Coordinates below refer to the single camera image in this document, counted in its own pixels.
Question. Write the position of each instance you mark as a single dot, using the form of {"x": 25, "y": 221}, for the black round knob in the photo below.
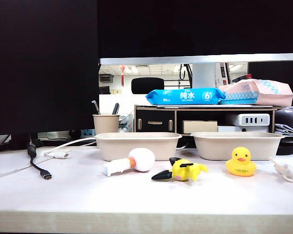
{"x": 75, "y": 133}

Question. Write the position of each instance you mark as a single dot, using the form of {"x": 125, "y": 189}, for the yellow rubber duck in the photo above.
{"x": 240, "y": 168}

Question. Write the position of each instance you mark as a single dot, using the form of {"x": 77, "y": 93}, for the black pen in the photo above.
{"x": 115, "y": 108}

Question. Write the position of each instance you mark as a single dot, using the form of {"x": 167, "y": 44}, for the pink tissue pack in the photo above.
{"x": 271, "y": 95}

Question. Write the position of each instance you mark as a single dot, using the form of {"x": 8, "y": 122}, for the white round-head doll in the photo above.
{"x": 141, "y": 159}

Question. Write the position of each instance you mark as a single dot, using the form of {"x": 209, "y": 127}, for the beige paper cup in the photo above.
{"x": 106, "y": 124}

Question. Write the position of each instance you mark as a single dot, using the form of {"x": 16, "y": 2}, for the blue wet wipes pack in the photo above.
{"x": 185, "y": 96}

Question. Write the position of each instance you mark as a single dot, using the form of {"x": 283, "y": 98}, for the wooden desk shelf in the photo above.
{"x": 175, "y": 120}

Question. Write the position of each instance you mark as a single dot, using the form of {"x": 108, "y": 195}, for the large silver-edged monitor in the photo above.
{"x": 185, "y": 24}

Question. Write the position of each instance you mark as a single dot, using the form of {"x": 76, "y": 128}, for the small beige box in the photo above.
{"x": 200, "y": 126}

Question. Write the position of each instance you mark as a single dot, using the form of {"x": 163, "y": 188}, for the beige pulp paper box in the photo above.
{"x": 210, "y": 146}
{"x": 117, "y": 146}

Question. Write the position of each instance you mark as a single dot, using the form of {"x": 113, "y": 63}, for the red Chinese knot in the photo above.
{"x": 122, "y": 69}

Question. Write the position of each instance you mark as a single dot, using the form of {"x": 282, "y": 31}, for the black round object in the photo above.
{"x": 285, "y": 148}

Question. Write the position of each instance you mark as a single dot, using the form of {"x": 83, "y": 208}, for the grey folded cloth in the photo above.
{"x": 290, "y": 117}

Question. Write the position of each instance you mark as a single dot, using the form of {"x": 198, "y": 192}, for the flat white box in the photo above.
{"x": 234, "y": 129}

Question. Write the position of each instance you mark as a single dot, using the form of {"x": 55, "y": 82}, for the small white animal doll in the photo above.
{"x": 285, "y": 169}

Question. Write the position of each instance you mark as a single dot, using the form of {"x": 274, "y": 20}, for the yellow black-eared Pichu doll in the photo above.
{"x": 183, "y": 170}

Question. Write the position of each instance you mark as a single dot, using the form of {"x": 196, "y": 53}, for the black computer monitor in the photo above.
{"x": 39, "y": 61}

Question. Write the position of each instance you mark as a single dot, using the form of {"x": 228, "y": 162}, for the blue power socket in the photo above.
{"x": 88, "y": 133}

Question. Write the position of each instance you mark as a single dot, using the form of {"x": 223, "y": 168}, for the dark background monitor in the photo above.
{"x": 271, "y": 70}

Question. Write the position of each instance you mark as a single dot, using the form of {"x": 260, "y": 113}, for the silver pen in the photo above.
{"x": 95, "y": 106}

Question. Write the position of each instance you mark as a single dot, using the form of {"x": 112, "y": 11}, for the white power strip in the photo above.
{"x": 254, "y": 120}

